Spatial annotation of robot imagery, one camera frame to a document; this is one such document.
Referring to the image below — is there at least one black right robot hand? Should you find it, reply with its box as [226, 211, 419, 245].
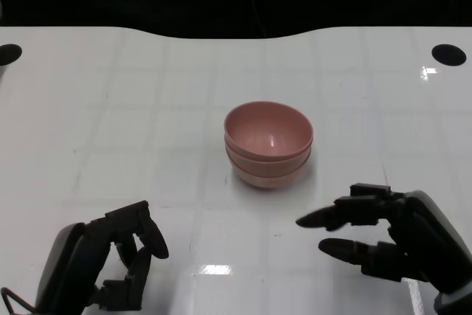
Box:
[295, 183, 472, 296]

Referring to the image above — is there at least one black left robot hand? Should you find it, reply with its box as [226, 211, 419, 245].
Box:
[35, 200, 170, 315]

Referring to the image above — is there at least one pink plastic bowl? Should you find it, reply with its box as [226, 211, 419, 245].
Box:
[229, 156, 311, 191]
[224, 140, 313, 176]
[223, 100, 314, 163]

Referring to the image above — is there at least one black round table grommet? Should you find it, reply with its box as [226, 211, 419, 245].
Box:
[431, 44, 468, 67]
[0, 44, 23, 66]

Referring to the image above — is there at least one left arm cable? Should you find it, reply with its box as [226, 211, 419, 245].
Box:
[0, 287, 37, 312]

